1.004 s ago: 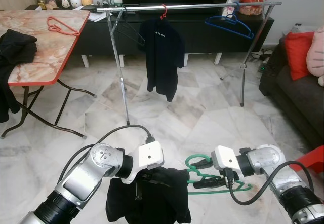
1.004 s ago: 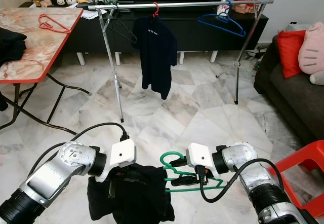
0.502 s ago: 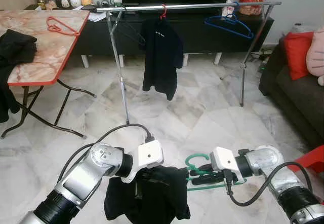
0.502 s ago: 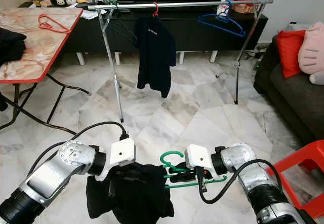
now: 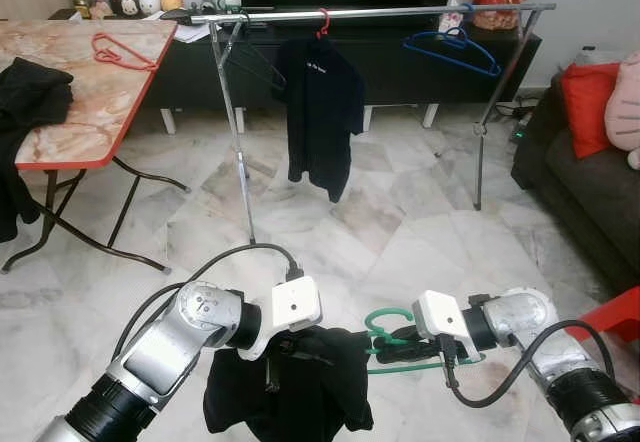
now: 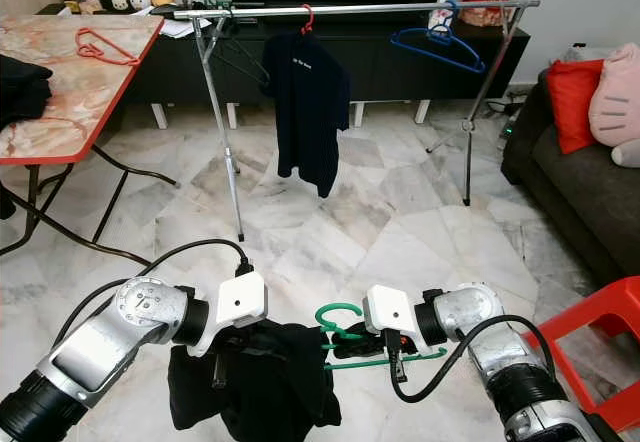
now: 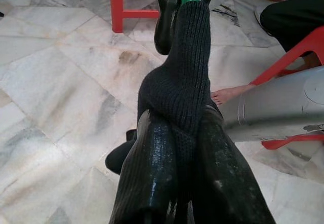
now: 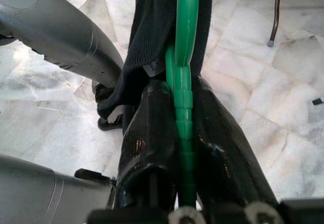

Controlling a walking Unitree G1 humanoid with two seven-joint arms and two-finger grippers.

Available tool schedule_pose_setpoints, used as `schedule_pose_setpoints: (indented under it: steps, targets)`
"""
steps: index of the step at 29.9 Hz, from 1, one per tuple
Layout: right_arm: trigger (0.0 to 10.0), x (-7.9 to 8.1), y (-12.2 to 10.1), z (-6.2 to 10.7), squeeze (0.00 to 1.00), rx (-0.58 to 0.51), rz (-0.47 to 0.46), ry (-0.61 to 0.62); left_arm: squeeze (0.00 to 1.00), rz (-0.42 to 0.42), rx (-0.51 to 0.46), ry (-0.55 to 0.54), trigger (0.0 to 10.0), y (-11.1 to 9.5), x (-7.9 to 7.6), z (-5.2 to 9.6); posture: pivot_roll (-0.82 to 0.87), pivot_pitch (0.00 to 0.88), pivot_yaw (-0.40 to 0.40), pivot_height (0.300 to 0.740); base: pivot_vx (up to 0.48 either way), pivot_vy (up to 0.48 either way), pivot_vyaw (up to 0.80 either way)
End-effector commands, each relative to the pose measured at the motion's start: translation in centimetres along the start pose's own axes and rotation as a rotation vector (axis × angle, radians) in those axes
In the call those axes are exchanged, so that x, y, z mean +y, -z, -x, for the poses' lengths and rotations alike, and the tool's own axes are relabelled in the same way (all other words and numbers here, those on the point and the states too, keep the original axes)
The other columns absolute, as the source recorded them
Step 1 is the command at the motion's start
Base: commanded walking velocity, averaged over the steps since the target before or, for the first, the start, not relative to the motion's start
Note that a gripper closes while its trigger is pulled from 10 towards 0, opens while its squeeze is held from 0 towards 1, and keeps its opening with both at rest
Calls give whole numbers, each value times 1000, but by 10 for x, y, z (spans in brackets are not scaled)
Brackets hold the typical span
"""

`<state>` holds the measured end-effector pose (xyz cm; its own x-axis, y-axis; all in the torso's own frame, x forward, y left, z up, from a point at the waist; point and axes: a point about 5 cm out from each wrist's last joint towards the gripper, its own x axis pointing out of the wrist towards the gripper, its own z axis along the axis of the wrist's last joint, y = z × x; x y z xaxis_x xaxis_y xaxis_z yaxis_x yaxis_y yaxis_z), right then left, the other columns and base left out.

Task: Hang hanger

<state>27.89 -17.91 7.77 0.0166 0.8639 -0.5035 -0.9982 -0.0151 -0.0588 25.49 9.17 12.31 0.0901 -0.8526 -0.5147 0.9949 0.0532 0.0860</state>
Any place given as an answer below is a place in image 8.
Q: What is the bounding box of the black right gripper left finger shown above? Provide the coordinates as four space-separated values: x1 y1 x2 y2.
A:
113 79 179 207

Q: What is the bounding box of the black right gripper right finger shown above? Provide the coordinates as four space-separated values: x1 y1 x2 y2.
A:
193 77 279 205

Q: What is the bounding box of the green plastic hanger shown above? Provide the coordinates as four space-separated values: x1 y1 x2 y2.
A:
166 0 202 207

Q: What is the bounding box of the black fleece jacket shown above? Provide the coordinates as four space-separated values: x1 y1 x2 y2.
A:
97 0 213 123

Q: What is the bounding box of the marble pattern folding table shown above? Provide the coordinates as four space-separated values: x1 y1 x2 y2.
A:
268 0 324 48

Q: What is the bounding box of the silver left robot leg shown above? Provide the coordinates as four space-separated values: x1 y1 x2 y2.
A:
0 0 125 131

